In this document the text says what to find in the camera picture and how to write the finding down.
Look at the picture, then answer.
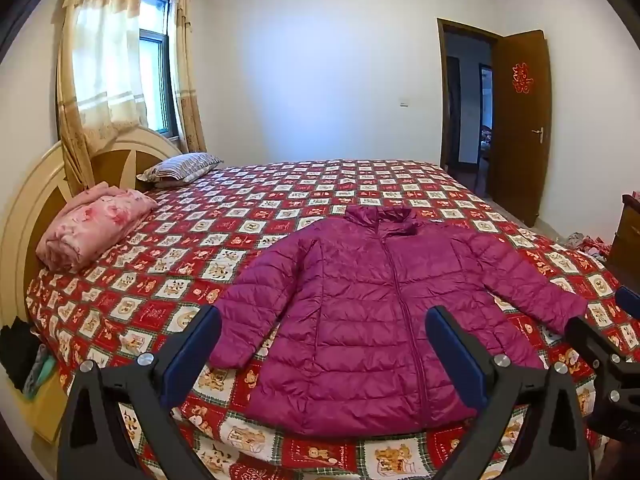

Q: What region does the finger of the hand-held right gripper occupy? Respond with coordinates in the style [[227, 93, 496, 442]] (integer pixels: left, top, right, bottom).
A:
[[565, 316, 640, 368], [616, 287, 640, 318]]

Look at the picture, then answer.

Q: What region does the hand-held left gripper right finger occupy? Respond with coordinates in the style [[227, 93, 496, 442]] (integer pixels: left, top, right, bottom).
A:
[[425, 305, 593, 480]]

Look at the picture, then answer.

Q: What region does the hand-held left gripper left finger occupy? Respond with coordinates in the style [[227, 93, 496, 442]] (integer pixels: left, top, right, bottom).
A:
[[57, 304, 223, 480]]

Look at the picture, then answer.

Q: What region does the magenta quilted down jacket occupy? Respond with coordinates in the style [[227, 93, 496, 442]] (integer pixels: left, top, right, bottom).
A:
[[210, 204, 590, 436]]

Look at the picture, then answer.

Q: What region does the brown wooden cabinet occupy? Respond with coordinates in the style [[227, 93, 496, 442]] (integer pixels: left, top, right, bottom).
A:
[[605, 192, 640, 281]]

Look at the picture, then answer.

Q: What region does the pile of floor clutter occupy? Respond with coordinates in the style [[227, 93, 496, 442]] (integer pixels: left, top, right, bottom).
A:
[[565, 232, 613, 261]]

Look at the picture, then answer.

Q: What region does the red checked printed blanket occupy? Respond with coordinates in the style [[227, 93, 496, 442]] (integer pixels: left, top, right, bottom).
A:
[[25, 159, 640, 480]]

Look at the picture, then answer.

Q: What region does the teal cloth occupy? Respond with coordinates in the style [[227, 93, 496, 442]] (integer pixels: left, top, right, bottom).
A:
[[22, 347, 56, 401]]

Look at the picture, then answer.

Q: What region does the pink floral folded quilt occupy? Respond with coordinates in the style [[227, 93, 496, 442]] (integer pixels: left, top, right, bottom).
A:
[[35, 181, 158, 273]]

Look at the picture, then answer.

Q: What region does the yellow wooden nightstand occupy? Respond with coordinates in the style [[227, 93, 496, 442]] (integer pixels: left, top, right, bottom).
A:
[[10, 375, 66, 446]]

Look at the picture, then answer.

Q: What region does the dark cloth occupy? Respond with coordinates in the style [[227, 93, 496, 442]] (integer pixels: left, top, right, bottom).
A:
[[0, 317, 41, 391]]

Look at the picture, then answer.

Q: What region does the striped pillow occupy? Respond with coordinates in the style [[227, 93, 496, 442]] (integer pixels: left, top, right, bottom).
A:
[[136, 152, 223, 188]]

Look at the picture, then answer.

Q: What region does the brown wooden door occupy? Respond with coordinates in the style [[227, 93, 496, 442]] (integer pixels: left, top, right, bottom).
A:
[[487, 30, 553, 228]]

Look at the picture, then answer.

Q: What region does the cream and wood headboard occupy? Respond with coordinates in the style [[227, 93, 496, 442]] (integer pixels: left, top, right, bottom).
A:
[[0, 126, 183, 331]]

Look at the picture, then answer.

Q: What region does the red paper door decoration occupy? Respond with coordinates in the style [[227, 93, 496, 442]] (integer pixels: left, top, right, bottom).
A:
[[511, 62, 532, 93]]

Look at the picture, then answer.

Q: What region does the beige patterned curtain panel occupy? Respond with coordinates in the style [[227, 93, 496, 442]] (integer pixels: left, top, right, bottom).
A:
[[170, 0, 207, 156]]

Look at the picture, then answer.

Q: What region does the beige sheer curtain with valance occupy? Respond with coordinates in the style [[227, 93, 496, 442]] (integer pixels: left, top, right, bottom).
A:
[[55, 0, 151, 193]]

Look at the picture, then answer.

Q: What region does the brown wooden door frame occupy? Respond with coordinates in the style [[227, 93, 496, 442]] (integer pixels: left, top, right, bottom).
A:
[[436, 17, 503, 196]]

